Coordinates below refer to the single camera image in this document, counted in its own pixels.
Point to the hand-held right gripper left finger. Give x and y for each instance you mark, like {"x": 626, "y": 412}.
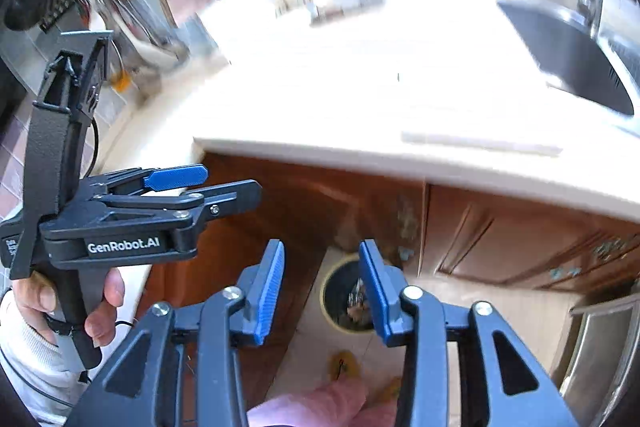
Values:
{"x": 265, "y": 292}

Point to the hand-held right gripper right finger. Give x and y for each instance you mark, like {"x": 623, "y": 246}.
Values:
{"x": 377, "y": 292}

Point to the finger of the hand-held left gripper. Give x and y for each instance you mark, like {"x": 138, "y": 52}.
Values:
{"x": 230, "y": 197}
{"x": 175, "y": 177}

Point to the round trash bin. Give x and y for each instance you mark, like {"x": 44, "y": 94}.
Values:
{"x": 342, "y": 292}

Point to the person's left forearm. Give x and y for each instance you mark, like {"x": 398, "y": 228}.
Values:
{"x": 30, "y": 357}

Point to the person's left hand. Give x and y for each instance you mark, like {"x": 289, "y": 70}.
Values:
{"x": 107, "y": 307}

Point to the silver foil bag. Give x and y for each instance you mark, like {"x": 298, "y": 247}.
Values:
{"x": 359, "y": 302}

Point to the yellow slipper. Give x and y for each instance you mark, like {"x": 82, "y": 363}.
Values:
{"x": 342, "y": 364}
{"x": 391, "y": 389}

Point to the person's pink trouser legs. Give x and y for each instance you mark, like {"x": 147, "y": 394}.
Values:
{"x": 320, "y": 402}

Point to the white ladle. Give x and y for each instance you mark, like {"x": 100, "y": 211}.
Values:
{"x": 155, "y": 52}

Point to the stainless steel appliance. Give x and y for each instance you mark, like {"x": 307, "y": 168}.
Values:
{"x": 600, "y": 347}

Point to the stainless steel sink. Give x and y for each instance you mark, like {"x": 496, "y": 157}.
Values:
{"x": 565, "y": 47}

